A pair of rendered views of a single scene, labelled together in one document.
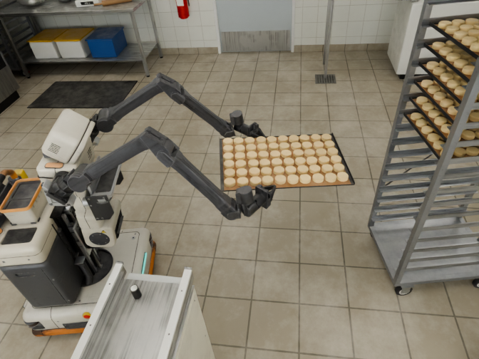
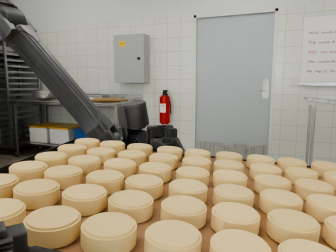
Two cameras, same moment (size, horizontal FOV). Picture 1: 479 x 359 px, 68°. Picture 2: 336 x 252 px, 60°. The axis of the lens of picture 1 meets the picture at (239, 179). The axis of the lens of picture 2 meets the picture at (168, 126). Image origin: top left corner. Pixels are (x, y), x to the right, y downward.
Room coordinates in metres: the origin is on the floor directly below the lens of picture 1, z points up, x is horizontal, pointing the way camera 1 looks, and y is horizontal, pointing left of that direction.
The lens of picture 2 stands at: (0.95, -0.22, 1.13)
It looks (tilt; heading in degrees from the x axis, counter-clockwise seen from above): 8 degrees down; 10
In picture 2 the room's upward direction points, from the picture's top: straight up
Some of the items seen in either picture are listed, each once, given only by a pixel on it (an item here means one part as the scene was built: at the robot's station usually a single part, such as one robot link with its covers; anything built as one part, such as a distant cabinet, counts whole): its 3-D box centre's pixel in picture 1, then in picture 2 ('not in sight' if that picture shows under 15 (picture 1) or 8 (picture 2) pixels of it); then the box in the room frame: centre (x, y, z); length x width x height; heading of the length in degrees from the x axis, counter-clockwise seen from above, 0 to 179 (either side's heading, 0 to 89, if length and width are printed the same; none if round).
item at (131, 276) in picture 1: (159, 287); not in sight; (0.84, 0.38, 0.77); 0.24 x 0.04 x 0.14; 78
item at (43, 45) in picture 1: (51, 43); (48, 132); (5.22, 2.46, 0.36); 0.46 x 0.38 x 0.26; 167
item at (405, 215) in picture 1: (420, 214); not in sight; (1.54, -1.18, 0.24); 0.64 x 0.03 x 0.03; 90
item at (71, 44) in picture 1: (78, 43); (68, 133); (5.14, 2.07, 0.36); 0.46 x 0.38 x 0.26; 169
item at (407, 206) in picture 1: (423, 204); not in sight; (1.54, -1.18, 0.33); 0.64 x 0.03 x 0.03; 90
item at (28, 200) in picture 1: (27, 201); not in sight; (1.35, 1.09, 0.87); 0.23 x 0.15 x 0.11; 0
